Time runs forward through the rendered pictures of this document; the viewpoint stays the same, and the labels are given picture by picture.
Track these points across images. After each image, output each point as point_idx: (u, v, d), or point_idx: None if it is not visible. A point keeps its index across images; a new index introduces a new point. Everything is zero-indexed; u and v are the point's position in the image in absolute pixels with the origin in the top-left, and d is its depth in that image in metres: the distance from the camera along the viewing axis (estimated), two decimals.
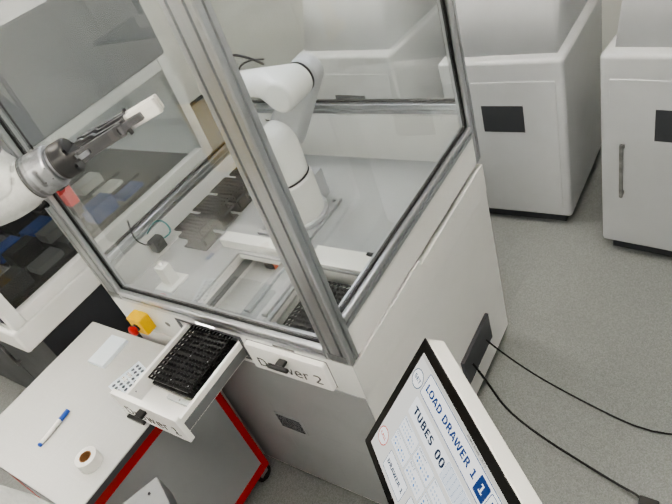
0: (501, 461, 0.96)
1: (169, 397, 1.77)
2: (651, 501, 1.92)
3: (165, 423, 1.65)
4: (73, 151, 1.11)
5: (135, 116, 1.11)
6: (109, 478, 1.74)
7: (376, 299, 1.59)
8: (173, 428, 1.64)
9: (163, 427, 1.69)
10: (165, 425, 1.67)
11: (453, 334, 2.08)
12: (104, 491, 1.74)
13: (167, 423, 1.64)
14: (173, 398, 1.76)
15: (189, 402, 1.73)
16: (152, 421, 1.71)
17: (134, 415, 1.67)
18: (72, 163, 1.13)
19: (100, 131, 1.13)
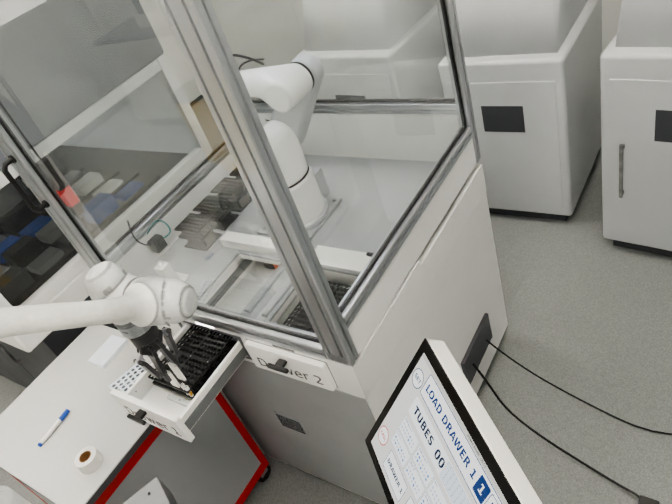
0: (501, 461, 0.96)
1: (169, 397, 1.77)
2: (651, 501, 1.92)
3: (165, 423, 1.65)
4: (142, 353, 1.55)
5: (167, 380, 1.64)
6: (109, 478, 1.74)
7: (376, 299, 1.59)
8: (173, 428, 1.64)
9: (163, 427, 1.69)
10: (165, 425, 1.67)
11: (453, 334, 2.08)
12: (104, 491, 1.74)
13: (167, 423, 1.64)
14: (173, 398, 1.76)
15: (189, 402, 1.73)
16: (152, 421, 1.71)
17: (134, 415, 1.67)
18: (135, 347, 1.55)
19: (159, 359, 1.60)
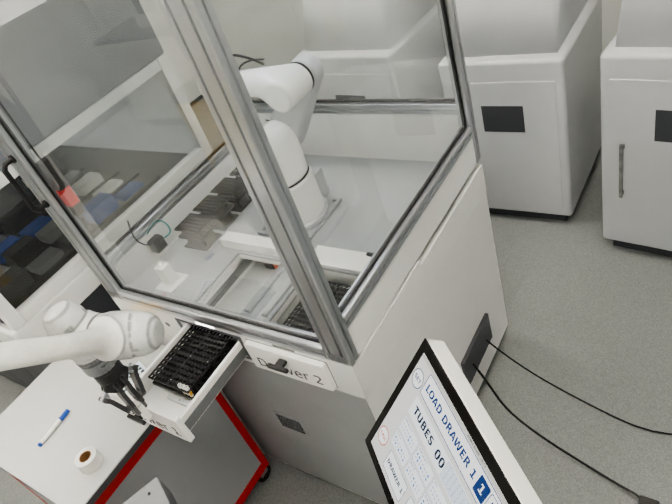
0: (501, 461, 0.96)
1: (169, 397, 1.77)
2: (651, 501, 1.92)
3: (165, 423, 1.65)
4: None
5: (143, 402, 1.64)
6: (109, 478, 1.74)
7: (376, 299, 1.59)
8: (173, 428, 1.64)
9: (163, 427, 1.69)
10: (165, 425, 1.67)
11: (453, 334, 2.08)
12: (104, 491, 1.74)
13: (167, 423, 1.64)
14: (173, 398, 1.76)
15: (189, 402, 1.73)
16: (152, 421, 1.71)
17: (134, 415, 1.67)
18: (122, 364, 1.55)
19: (125, 387, 1.59)
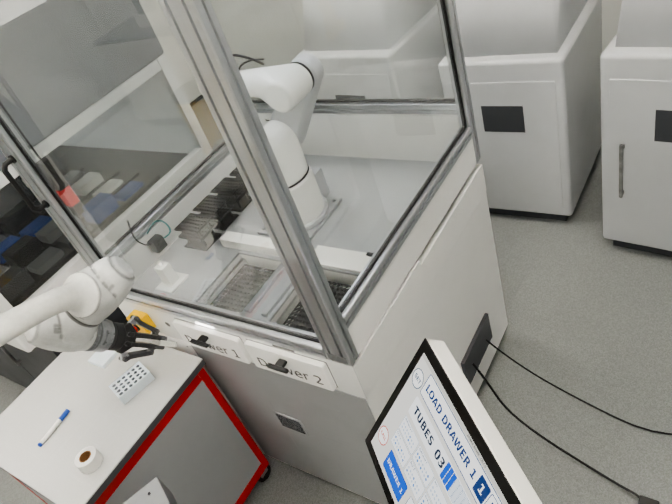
0: (501, 461, 0.96)
1: None
2: (651, 501, 1.92)
3: (226, 346, 1.81)
4: (124, 323, 1.60)
5: (162, 335, 1.71)
6: (109, 478, 1.74)
7: (376, 299, 1.59)
8: (233, 350, 1.80)
9: (223, 351, 1.86)
10: (225, 349, 1.83)
11: (453, 334, 2.08)
12: (104, 491, 1.74)
13: (228, 346, 1.80)
14: None
15: None
16: (212, 347, 1.87)
17: (197, 340, 1.83)
18: (123, 324, 1.57)
19: None
